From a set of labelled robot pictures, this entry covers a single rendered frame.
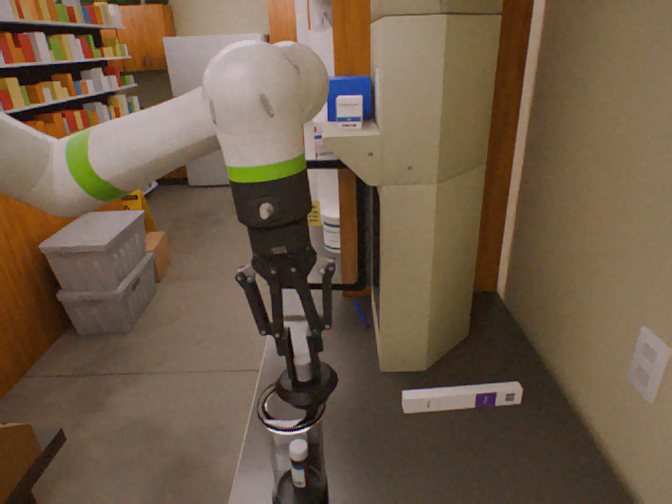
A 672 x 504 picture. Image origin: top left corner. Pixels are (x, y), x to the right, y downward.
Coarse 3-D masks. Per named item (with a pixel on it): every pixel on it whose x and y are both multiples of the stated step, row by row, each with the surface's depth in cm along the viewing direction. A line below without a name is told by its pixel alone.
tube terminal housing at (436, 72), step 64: (384, 64) 80; (448, 64) 81; (384, 128) 85; (448, 128) 87; (384, 192) 90; (448, 192) 94; (384, 256) 96; (448, 256) 101; (384, 320) 103; (448, 320) 111
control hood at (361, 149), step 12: (324, 120) 107; (372, 120) 102; (324, 132) 91; (336, 132) 90; (348, 132) 89; (360, 132) 89; (372, 132) 88; (324, 144) 87; (336, 144) 86; (348, 144) 86; (360, 144) 86; (372, 144) 86; (348, 156) 87; (360, 156) 87; (372, 156) 87; (360, 168) 88; (372, 168) 88; (372, 180) 89
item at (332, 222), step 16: (320, 176) 122; (336, 176) 121; (352, 176) 121; (320, 192) 124; (336, 192) 123; (352, 192) 123; (320, 208) 126; (336, 208) 125; (352, 208) 125; (320, 224) 128; (336, 224) 127; (352, 224) 127; (320, 240) 130; (336, 240) 129; (352, 240) 129; (336, 256) 132; (352, 256) 131; (336, 272) 134; (352, 272) 133
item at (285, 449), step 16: (272, 384) 74; (272, 400) 74; (272, 416) 74; (288, 416) 77; (304, 416) 77; (272, 432) 69; (304, 432) 68; (320, 432) 72; (272, 448) 70; (288, 448) 69; (304, 448) 69; (320, 448) 73; (272, 464) 73; (288, 464) 70; (304, 464) 71; (320, 464) 74; (288, 480) 72; (304, 480) 72; (320, 480) 75; (288, 496) 74; (304, 496) 74; (320, 496) 76
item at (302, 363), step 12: (300, 360) 63; (300, 372) 63; (312, 372) 64; (324, 372) 65; (276, 384) 65; (288, 384) 63; (300, 384) 63; (312, 384) 63; (324, 384) 63; (336, 384) 64; (288, 396) 62; (300, 396) 61; (312, 396) 61; (324, 396) 62; (300, 408) 63; (312, 408) 63
